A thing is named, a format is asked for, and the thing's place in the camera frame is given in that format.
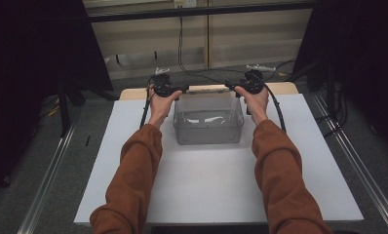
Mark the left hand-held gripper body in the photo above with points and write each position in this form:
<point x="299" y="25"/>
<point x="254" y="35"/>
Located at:
<point x="161" y="84"/>

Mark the black metal stand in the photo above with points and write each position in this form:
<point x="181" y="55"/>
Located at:
<point x="63" y="110"/>

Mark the white board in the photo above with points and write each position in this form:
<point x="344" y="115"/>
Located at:
<point x="208" y="182"/>

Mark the black curtain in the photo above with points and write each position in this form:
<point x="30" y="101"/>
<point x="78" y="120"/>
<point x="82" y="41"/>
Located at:
<point x="364" y="48"/>
<point x="26" y="65"/>

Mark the white wall outlet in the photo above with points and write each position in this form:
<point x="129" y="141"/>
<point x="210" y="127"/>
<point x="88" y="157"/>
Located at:
<point x="185" y="3"/>

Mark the person's right hand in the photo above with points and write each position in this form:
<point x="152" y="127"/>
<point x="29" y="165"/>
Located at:
<point x="257" y="105"/>

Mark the wooden table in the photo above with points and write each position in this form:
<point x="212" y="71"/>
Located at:
<point x="133" y="94"/>

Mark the small black peg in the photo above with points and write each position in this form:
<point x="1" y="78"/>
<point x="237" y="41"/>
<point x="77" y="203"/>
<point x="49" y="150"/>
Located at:
<point x="117" y="59"/>

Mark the clear plastic storage box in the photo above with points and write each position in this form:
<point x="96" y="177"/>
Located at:
<point x="208" y="133"/>

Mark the person's left hand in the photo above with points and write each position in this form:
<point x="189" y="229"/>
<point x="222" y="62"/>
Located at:
<point x="161" y="107"/>

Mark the black horizontal bar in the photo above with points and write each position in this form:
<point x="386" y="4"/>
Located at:
<point x="198" y="11"/>

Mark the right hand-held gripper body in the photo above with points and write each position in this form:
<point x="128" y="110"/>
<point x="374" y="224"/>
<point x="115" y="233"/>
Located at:
<point x="253" y="81"/>

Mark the clear plastic box lid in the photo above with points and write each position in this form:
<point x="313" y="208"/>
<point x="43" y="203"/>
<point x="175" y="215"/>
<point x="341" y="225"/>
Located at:
<point x="208" y="89"/>

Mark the metal floor rail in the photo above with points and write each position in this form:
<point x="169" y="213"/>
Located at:
<point x="47" y="182"/>
<point x="364" y="169"/>

